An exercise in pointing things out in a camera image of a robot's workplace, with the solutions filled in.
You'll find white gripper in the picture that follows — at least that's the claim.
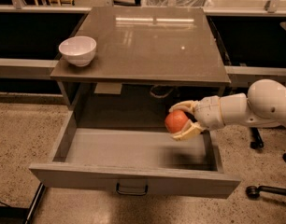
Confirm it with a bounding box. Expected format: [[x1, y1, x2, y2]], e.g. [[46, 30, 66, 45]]
[[169, 96, 224, 141]]

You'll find black stand leg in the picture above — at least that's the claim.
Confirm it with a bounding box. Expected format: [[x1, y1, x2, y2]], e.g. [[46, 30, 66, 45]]
[[250, 128, 265, 149]]

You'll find white ceramic bowl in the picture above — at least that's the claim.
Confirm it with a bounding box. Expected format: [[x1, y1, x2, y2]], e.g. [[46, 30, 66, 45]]
[[59, 36, 97, 67]]

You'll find grey open drawer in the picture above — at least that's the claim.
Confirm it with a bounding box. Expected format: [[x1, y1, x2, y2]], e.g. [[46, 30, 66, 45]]
[[30, 112, 240, 199]]

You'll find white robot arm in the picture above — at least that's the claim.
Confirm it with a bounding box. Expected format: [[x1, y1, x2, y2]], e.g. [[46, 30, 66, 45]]
[[164, 79, 286, 141]]

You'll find grey counter cabinet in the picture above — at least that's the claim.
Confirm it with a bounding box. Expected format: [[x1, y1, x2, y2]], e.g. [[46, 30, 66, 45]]
[[50, 7, 230, 120]]

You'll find grey cable loop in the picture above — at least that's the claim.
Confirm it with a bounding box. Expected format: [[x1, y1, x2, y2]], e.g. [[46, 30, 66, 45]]
[[150, 85, 175, 99]]

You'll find black drawer handle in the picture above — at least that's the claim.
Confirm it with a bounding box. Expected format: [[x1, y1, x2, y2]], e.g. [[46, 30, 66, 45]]
[[116, 183, 149, 196]]

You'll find black chair caster leg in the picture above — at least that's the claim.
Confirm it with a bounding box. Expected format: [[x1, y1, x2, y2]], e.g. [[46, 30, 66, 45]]
[[245, 186, 286, 199]]

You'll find red apple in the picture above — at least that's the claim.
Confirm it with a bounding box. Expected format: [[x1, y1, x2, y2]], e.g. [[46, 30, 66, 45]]
[[164, 110, 189, 133]]

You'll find white floor vent grate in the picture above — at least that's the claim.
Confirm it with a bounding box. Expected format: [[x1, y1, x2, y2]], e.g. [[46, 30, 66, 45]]
[[142, 0, 213, 7]]

